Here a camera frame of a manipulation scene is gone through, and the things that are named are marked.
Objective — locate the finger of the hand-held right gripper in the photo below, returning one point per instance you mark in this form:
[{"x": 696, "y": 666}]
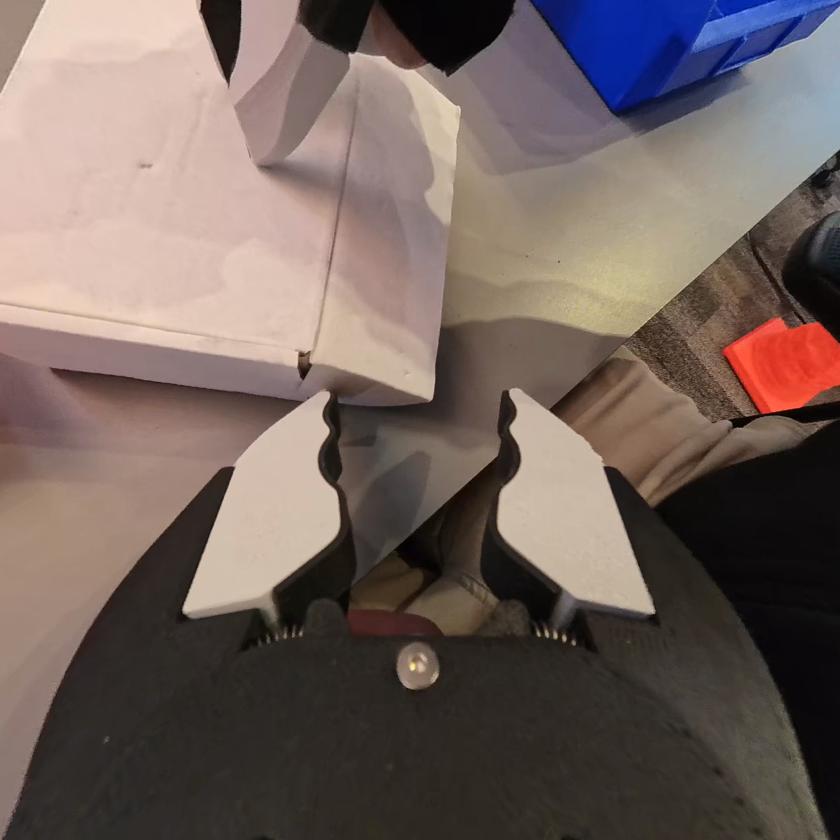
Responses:
[{"x": 275, "y": 85}]

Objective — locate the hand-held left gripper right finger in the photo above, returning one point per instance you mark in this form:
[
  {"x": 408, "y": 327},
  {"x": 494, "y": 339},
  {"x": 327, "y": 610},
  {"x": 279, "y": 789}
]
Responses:
[{"x": 564, "y": 525}]

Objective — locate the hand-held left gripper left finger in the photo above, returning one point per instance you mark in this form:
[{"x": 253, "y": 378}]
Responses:
[{"x": 262, "y": 525}]

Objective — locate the white cardboard box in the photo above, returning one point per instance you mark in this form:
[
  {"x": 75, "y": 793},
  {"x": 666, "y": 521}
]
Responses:
[{"x": 164, "y": 262}]

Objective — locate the blue plastic bin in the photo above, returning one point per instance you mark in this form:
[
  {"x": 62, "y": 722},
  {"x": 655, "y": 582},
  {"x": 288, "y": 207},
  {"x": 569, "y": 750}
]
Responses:
[{"x": 643, "y": 46}]

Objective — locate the person's black top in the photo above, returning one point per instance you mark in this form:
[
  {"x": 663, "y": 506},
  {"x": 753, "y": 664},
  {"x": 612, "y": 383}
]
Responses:
[{"x": 754, "y": 571}]

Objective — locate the red flat block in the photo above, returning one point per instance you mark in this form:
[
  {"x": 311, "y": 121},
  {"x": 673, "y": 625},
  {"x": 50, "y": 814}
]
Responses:
[{"x": 787, "y": 367}]

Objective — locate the person's dark shoe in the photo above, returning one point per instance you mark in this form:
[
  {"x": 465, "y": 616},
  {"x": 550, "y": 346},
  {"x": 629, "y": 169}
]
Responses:
[{"x": 817, "y": 269}]

